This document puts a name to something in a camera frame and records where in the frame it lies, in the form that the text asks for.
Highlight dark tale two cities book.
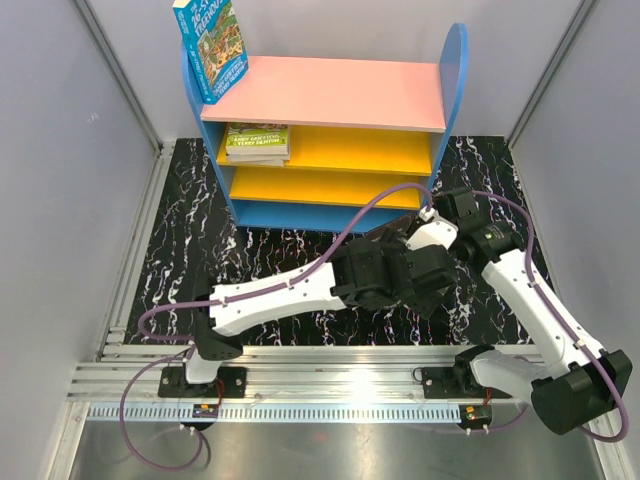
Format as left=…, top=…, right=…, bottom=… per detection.
left=364, top=213, right=420, bottom=243

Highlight green storey treehouse book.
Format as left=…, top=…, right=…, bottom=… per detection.
left=225, top=123, right=290, bottom=155

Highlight light blue treehouse book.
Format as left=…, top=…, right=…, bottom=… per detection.
left=172, top=0, right=249, bottom=104

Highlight blue back cover book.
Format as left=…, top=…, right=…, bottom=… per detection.
left=225, top=155, right=290, bottom=167

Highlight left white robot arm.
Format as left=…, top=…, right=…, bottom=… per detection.
left=158, top=235, right=456, bottom=398

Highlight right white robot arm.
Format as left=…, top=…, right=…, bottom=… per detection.
left=411, top=188, right=633, bottom=443

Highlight blue pink yellow bookshelf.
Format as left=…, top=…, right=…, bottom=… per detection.
left=182, top=23, right=469, bottom=233

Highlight black marble pattern mat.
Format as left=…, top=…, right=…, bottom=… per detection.
left=124, top=136, right=531, bottom=346

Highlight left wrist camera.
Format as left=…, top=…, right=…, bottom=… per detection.
left=404, top=207, right=459, bottom=251

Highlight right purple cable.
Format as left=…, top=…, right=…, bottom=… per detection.
left=469, top=189, right=631, bottom=444

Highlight slotted grey cable duct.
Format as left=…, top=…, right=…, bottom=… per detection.
left=88, top=402, right=461, bottom=424

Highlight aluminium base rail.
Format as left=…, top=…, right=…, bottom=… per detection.
left=67, top=344, right=611, bottom=406

